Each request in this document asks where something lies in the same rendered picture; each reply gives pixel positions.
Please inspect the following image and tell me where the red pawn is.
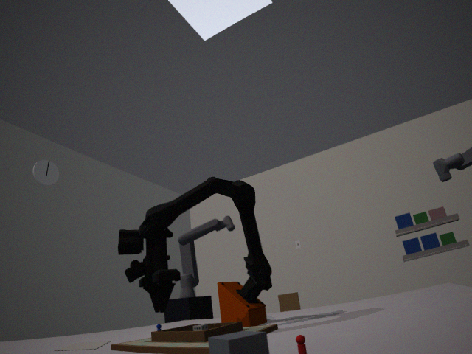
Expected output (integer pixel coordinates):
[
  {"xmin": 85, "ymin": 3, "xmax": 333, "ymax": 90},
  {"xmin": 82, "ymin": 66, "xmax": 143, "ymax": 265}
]
[{"xmin": 296, "ymin": 335, "xmax": 307, "ymax": 354}]

